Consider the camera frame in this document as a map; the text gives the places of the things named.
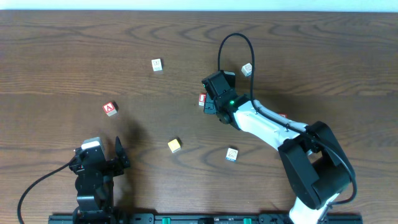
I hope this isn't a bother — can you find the white block blue edge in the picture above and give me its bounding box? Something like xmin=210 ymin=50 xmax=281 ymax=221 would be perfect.
xmin=225 ymin=148 xmax=239 ymax=162

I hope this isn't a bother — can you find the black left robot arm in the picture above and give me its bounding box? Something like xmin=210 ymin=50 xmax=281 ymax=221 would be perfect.
xmin=69 ymin=137 xmax=131 ymax=223

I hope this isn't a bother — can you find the yellow wooden block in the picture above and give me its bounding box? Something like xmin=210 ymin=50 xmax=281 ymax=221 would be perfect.
xmin=168 ymin=138 xmax=181 ymax=153

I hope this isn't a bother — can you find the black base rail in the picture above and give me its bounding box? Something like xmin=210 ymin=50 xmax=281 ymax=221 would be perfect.
xmin=48 ymin=213 xmax=363 ymax=224

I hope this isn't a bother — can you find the red letter I block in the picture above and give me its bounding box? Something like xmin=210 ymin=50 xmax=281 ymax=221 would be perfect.
xmin=198 ymin=93 xmax=206 ymax=106

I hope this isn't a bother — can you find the white block with number 5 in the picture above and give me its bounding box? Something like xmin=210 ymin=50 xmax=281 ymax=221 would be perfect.
xmin=151 ymin=58 xmax=162 ymax=72

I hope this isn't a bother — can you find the white block with green side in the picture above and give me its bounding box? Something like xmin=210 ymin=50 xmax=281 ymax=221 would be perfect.
xmin=241 ymin=63 xmax=252 ymax=77

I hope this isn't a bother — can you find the red letter A block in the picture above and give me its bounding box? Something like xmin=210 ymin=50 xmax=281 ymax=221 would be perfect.
xmin=103 ymin=101 xmax=118 ymax=116

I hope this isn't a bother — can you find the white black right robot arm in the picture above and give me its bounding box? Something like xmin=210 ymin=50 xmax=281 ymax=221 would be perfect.
xmin=201 ymin=70 xmax=358 ymax=223

